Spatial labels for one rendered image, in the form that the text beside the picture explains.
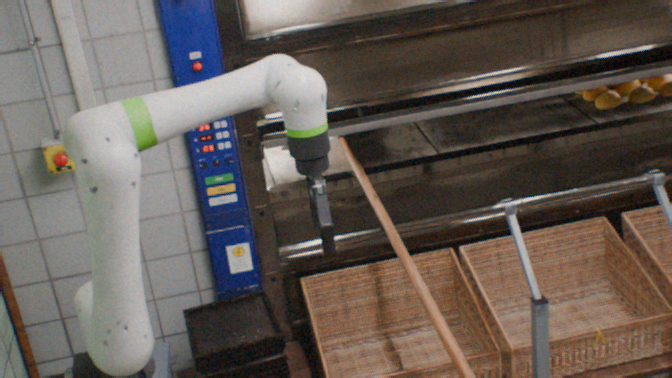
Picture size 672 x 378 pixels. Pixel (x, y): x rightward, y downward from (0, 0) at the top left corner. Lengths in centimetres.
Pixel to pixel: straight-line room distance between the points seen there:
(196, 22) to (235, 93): 79
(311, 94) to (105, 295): 58
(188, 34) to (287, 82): 90
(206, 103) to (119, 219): 33
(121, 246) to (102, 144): 21
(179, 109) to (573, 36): 157
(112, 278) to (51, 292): 127
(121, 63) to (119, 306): 109
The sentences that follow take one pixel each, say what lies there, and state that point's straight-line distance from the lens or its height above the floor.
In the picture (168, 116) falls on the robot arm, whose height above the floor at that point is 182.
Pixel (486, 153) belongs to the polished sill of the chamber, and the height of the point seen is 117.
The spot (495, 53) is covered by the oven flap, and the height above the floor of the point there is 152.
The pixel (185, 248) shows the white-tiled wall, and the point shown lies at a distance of 302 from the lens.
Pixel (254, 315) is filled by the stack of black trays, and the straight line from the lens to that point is 290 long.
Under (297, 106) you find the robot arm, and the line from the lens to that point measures 187.
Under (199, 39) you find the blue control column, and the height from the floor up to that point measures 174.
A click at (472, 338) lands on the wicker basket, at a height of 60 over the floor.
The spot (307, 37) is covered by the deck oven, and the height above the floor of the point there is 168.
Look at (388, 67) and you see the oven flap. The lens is 289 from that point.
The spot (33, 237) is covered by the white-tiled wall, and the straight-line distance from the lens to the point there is 301.
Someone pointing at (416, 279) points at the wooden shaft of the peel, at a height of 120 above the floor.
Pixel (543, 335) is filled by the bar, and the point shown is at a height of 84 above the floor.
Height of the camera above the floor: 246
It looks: 26 degrees down
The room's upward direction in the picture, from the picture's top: 7 degrees counter-clockwise
